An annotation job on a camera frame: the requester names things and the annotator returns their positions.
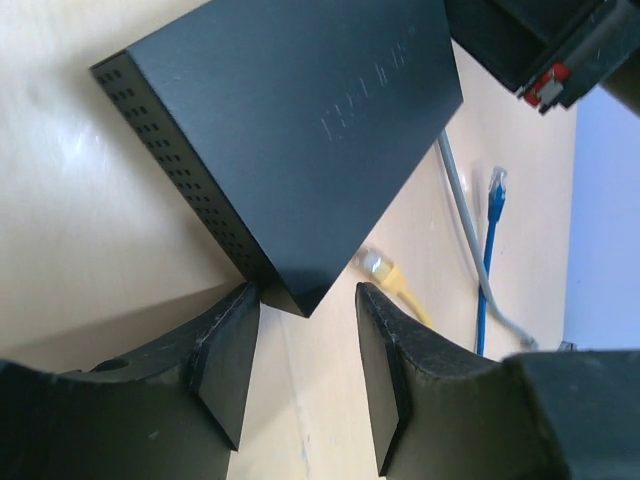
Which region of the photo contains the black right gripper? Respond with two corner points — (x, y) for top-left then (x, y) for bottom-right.
(445, 1), (639, 114)

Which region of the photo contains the yellow ethernet cable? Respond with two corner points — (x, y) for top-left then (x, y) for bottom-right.
(357, 244), (435, 329)

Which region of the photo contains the grey ethernet cable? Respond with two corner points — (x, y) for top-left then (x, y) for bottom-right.
(435, 129), (541, 351)

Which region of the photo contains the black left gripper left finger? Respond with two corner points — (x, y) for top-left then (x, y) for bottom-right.
(1, 283), (260, 479)

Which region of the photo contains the black network switch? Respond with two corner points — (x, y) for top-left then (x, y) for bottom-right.
(91, 1), (462, 317)

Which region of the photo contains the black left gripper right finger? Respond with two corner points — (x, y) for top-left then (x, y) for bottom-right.
(355, 283), (639, 479)

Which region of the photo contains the short blue ethernet cable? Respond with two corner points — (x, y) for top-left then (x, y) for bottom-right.
(474, 166), (509, 357)

